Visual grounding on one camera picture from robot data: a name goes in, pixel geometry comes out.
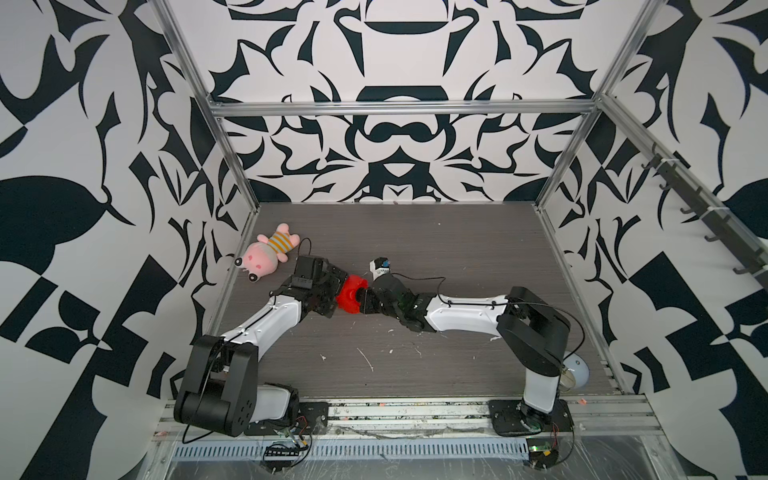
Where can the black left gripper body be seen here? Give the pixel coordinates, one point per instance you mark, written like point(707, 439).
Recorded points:
point(330, 288)

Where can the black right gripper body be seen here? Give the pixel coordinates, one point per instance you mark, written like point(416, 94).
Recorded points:
point(390, 311)

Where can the red piggy bank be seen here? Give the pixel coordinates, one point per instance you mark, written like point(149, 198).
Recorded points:
point(349, 297)

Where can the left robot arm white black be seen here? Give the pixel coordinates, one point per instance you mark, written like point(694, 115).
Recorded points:
point(220, 391)

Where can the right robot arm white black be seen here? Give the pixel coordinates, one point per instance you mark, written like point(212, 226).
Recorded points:
point(536, 332)

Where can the pink plush pig toy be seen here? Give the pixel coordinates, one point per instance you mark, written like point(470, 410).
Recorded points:
point(267, 253)

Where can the white dome object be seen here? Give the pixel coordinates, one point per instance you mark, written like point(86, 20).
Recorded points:
point(575, 372)

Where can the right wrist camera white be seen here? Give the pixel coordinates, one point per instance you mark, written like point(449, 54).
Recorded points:
point(379, 266)

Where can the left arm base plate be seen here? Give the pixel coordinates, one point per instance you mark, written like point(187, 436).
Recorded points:
point(317, 412)

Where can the white vented cable duct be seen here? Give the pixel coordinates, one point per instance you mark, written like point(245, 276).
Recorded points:
point(515, 449)

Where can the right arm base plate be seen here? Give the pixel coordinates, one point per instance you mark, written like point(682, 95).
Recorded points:
point(513, 418)

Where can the left circuit board with wires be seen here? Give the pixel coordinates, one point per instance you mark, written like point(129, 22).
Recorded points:
point(281, 456)

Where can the circuit board with wires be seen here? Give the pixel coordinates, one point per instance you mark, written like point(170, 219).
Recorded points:
point(553, 449)
point(281, 456)

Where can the right circuit board with wires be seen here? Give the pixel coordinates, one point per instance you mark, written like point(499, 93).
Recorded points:
point(553, 449)

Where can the wall hook rail grey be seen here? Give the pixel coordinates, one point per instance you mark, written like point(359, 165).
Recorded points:
point(702, 204)

